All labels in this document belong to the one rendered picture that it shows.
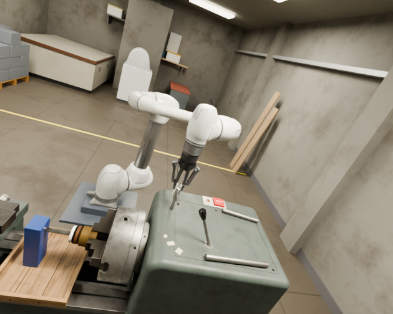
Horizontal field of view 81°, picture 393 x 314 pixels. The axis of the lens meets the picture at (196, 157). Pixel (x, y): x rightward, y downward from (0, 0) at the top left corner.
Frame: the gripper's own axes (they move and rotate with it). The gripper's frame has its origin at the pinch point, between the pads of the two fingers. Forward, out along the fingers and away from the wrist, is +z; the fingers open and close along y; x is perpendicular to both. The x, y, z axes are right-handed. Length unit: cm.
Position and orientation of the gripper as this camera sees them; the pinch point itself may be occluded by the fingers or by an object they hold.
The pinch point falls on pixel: (177, 189)
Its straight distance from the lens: 108.6
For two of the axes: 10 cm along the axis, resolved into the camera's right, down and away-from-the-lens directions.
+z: -3.3, 8.6, 3.9
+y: -9.4, -2.6, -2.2
